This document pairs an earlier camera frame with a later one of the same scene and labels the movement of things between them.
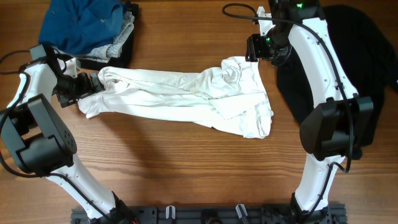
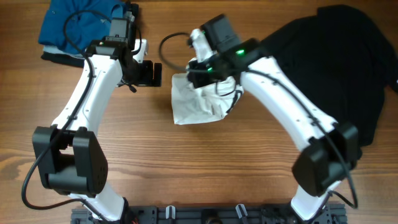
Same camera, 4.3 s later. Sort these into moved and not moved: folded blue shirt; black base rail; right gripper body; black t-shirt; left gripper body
Moved: left gripper body; right gripper body
Not moved: folded blue shirt; black t-shirt; black base rail
